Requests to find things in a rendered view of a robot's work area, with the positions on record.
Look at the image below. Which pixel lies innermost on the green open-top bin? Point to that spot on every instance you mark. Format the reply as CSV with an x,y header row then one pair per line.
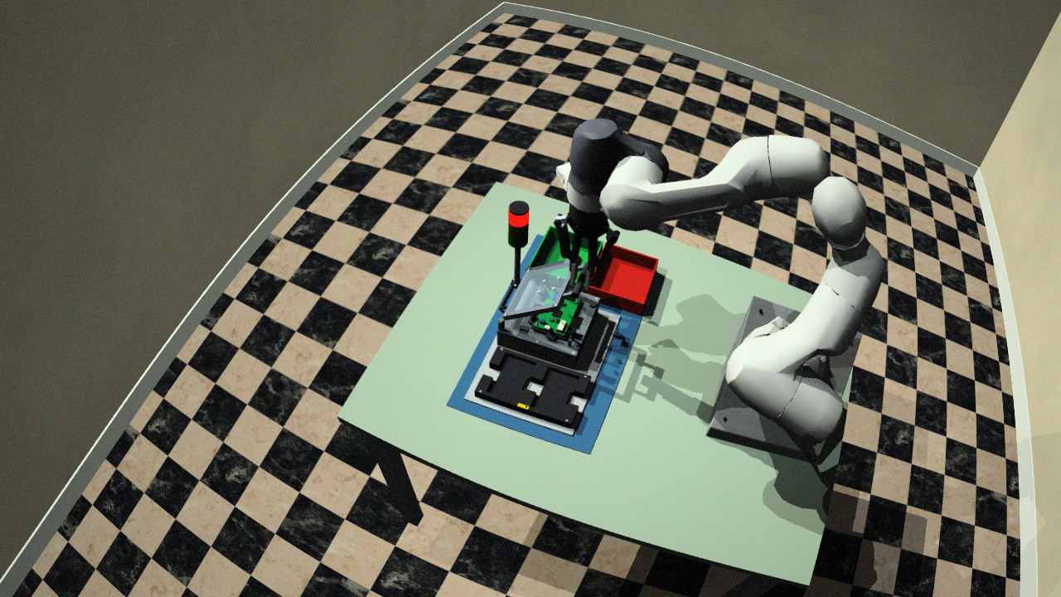
x,y
549,249

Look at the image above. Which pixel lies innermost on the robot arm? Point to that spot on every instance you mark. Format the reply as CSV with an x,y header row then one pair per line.
x,y
766,373

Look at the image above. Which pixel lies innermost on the red open-top bin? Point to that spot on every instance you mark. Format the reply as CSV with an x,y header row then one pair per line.
x,y
627,273

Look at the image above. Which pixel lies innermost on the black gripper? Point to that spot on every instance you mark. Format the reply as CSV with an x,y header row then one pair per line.
x,y
600,225

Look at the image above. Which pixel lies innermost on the green circuit board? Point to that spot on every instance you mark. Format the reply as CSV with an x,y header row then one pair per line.
x,y
558,320

